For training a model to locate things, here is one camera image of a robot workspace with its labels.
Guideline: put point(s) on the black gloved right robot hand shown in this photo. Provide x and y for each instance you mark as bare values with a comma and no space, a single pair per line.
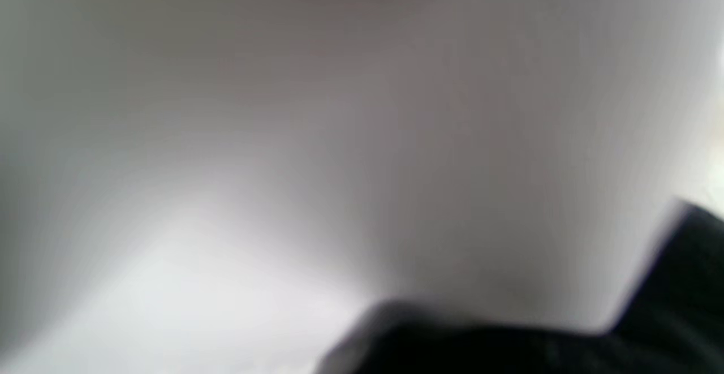
650,329

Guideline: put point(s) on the cream white cosmetics bag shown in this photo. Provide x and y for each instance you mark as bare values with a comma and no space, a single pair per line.
339,136

